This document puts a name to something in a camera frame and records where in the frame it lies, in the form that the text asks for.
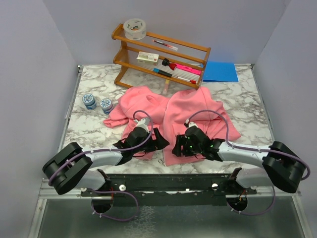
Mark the white staples box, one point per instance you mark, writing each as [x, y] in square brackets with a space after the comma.
[148, 58]

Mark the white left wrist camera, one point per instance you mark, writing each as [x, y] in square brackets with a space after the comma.
[143, 123]

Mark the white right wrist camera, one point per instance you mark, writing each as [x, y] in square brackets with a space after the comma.
[189, 123]

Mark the blue white paint jar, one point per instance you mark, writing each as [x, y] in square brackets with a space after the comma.
[106, 105]
[89, 101]

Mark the yellow pink glue stick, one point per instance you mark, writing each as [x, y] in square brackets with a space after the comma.
[166, 86]

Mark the red clear pen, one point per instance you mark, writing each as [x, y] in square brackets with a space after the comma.
[165, 44]

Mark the black metal base rail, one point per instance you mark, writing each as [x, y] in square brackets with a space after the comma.
[169, 189]

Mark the clear tape roll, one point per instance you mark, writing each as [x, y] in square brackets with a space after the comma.
[134, 29]

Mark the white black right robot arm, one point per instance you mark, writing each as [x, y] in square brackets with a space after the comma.
[273, 165]

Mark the blue folder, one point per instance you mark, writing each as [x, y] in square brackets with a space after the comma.
[220, 72]

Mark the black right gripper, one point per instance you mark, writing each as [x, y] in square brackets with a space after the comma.
[177, 150]

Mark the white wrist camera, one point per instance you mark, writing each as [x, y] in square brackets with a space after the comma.
[189, 123]
[143, 123]

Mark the white red pen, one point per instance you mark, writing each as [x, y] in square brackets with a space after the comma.
[187, 80]

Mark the pink zip jacket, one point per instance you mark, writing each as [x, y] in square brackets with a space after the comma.
[169, 115]

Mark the pink highlighter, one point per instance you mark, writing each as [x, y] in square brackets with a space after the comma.
[188, 69]

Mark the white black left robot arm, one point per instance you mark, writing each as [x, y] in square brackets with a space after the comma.
[68, 169]

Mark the wooden three-tier shelf rack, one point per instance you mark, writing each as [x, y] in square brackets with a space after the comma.
[188, 54]

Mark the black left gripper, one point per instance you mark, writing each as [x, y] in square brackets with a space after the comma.
[159, 143]

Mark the blue black marker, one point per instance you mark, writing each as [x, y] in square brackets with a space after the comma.
[161, 72]

